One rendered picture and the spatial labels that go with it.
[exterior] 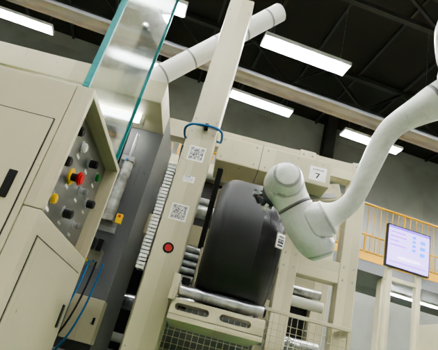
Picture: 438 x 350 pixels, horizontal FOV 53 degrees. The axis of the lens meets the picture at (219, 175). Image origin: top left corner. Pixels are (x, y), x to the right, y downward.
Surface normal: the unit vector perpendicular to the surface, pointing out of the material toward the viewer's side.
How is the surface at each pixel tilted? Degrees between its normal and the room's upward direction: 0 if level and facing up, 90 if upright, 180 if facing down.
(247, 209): 76
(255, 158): 90
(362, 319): 90
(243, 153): 90
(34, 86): 90
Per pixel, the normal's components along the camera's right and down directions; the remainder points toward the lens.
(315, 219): -0.15, -0.20
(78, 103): 0.08, -0.40
